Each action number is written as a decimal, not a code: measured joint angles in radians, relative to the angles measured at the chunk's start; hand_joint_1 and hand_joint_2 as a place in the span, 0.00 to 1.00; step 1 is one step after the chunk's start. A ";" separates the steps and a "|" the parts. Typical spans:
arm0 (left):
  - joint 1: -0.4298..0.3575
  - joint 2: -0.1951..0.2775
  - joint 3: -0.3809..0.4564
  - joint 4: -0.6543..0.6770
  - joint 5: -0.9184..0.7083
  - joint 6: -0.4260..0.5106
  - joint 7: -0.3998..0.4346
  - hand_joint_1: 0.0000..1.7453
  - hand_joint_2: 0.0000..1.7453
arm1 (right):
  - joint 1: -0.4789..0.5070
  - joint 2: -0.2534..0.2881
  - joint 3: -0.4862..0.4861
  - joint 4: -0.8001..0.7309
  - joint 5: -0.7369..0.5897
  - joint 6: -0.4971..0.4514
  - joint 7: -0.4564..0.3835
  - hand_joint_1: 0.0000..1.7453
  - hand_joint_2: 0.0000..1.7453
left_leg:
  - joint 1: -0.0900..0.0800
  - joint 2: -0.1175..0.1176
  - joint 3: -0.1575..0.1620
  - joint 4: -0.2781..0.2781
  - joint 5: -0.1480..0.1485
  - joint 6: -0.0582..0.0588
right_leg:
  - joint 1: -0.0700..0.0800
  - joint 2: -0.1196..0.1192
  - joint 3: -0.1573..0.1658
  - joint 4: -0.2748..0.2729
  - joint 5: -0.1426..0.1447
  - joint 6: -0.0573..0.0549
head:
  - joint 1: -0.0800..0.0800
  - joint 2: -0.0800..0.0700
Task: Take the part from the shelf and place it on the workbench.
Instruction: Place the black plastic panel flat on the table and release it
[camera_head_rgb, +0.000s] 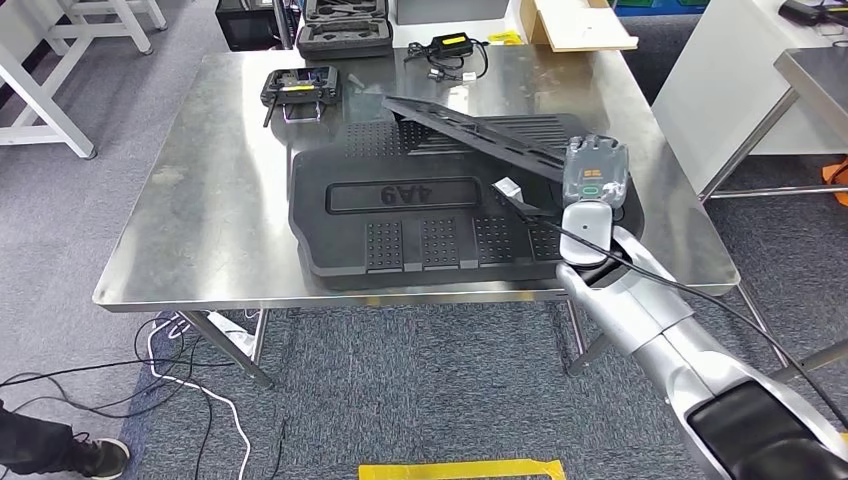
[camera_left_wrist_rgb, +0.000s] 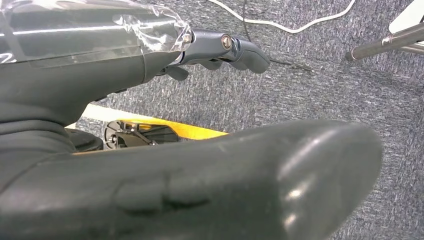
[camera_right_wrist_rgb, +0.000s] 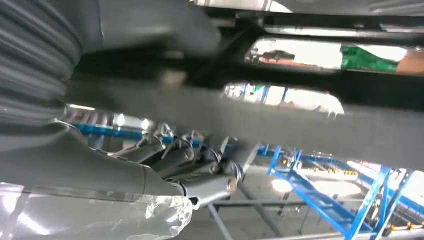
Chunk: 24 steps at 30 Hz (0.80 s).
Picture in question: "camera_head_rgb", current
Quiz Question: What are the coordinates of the large black engine cover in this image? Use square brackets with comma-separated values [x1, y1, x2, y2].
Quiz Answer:
[286, 113, 644, 278]

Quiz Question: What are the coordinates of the cardboard box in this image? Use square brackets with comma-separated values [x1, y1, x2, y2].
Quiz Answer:
[518, 0, 639, 53]

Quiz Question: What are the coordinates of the black power adapter with cable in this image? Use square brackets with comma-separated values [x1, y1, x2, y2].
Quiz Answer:
[404, 33, 490, 84]

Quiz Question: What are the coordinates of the green plastic crate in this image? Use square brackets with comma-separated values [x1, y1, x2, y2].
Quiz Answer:
[612, 0, 710, 16]

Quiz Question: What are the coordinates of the white floor cable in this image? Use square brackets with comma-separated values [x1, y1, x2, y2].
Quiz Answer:
[146, 311, 253, 480]

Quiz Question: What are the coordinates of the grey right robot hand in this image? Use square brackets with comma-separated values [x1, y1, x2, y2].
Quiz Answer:
[561, 134, 631, 210]

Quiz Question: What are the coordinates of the long black plastic part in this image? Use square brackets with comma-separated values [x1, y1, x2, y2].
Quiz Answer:
[382, 95, 571, 183]

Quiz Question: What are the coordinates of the white cabinet panel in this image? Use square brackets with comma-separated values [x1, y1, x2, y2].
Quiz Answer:
[652, 0, 848, 197]

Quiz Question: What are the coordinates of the black floor cable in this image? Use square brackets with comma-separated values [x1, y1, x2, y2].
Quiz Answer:
[0, 316, 289, 480]

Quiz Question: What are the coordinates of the stainless steel workbench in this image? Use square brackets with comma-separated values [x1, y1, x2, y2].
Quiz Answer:
[92, 46, 740, 391]

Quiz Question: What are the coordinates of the white table frame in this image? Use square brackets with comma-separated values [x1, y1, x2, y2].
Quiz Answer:
[0, 0, 168, 162]

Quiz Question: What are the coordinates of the person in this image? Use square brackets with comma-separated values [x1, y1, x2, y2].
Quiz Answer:
[0, 400, 132, 480]

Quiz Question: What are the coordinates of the black device with yellow mark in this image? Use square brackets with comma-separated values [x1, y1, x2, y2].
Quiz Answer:
[778, 0, 848, 29]

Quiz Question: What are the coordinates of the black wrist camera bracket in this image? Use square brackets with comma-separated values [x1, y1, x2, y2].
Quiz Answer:
[490, 185, 564, 220]

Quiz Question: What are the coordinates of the grey box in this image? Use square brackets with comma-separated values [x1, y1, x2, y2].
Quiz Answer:
[395, 0, 510, 26]

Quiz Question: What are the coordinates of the white power strip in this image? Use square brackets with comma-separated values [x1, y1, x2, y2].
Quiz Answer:
[207, 311, 256, 359]

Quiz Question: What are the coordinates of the stainless steel side table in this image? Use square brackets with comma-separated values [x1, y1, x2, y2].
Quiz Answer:
[698, 46, 848, 391]

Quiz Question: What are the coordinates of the orange bag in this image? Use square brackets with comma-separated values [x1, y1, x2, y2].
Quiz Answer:
[821, 156, 848, 208]

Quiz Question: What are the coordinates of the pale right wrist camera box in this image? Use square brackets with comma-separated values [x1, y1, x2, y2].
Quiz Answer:
[493, 176, 525, 203]

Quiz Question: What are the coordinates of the black box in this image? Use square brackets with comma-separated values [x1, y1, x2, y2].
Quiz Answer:
[215, 0, 293, 53]

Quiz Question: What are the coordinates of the black foam tool case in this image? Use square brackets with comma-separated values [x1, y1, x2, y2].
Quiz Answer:
[296, 0, 394, 61]

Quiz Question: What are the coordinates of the black controller with yellow label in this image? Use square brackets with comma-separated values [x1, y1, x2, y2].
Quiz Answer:
[260, 66, 342, 128]

